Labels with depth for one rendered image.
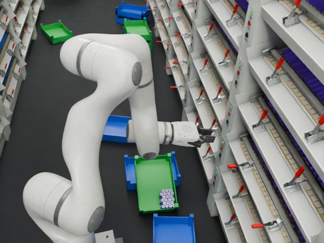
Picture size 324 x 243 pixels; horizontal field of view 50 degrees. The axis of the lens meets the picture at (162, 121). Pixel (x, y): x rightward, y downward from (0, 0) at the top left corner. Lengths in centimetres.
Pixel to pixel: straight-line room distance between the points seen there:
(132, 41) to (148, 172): 109
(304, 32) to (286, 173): 42
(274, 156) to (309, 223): 25
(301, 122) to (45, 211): 72
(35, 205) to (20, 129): 150
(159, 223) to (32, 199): 98
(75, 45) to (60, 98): 177
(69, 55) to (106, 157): 131
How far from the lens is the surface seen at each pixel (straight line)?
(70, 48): 91
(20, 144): 233
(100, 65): 85
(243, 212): 151
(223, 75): 155
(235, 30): 147
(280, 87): 114
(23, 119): 252
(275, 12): 115
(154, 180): 193
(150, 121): 114
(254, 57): 128
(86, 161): 90
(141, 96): 109
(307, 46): 98
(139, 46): 98
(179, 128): 129
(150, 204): 189
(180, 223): 185
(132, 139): 124
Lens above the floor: 153
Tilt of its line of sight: 39 degrees down
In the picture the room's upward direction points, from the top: 4 degrees clockwise
